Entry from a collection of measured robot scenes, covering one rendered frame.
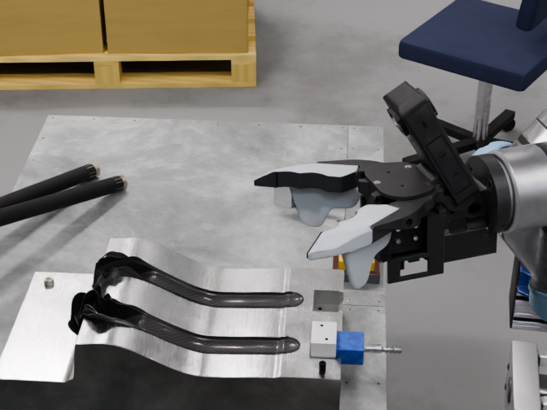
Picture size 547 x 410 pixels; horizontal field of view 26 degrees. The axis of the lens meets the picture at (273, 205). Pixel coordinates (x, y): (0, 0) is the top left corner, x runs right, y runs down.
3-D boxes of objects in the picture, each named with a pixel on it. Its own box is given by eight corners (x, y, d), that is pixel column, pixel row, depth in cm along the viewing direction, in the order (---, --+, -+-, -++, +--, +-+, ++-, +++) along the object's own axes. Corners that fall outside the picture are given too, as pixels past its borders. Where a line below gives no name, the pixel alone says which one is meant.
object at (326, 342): (400, 353, 175) (402, 324, 172) (400, 376, 170) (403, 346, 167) (311, 349, 175) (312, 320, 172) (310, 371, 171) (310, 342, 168)
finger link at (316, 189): (255, 229, 108) (354, 241, 105) (252, 170, 105) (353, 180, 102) (267, 215, 110) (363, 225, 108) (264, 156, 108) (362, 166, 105)
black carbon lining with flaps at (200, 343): (304, 301, 184) (304, 251, 179) (298, 369, 171) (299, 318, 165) (82, 291, 186) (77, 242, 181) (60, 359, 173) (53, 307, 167)
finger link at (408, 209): (387, 248, 94) (443, 207, 100) (387, 231, 93) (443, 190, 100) (339, 234, 97) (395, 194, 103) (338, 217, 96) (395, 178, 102)
